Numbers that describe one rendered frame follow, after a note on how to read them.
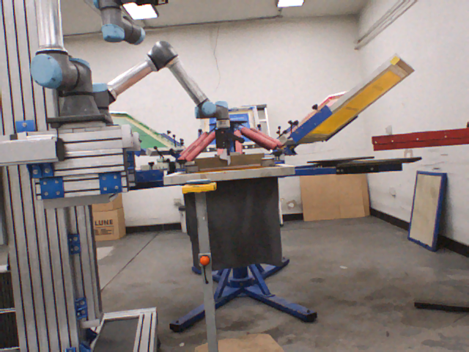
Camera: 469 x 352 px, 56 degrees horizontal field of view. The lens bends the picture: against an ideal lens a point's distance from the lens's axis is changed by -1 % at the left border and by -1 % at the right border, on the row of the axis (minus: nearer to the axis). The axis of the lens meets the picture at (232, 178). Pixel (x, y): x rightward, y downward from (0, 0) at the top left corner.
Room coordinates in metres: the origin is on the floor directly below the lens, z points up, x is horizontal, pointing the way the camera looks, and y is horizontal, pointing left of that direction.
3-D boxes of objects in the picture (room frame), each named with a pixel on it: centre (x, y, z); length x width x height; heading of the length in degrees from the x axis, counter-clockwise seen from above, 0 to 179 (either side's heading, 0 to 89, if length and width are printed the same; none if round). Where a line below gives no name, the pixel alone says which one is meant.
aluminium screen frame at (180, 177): (2.36, 0.01, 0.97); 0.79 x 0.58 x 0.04; 179
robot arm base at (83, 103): (1.81, 0.60, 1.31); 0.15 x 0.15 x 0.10
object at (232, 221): (2.07, 0.01, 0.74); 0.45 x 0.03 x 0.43; 89
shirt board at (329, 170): (3.07, -0.58, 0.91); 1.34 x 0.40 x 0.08; 59
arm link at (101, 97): (2.31, 0.67, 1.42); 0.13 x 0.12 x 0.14; 12
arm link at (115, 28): (1.62, 0.38, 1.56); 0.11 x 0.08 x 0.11; 162
